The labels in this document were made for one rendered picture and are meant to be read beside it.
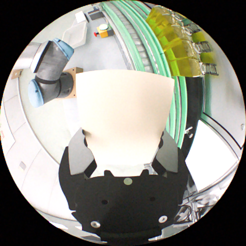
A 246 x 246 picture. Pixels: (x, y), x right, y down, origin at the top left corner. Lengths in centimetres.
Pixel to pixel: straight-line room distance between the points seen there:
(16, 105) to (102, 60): 358
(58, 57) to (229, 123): 59
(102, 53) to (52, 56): 32
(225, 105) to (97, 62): 63
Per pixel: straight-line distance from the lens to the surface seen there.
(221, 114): 38
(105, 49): 53
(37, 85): 31
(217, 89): 37
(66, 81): 42
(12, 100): 385
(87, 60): 53
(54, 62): 28
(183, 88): 37
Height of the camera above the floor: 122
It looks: 61 degrees down
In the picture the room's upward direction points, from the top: 177 degrees clockwise
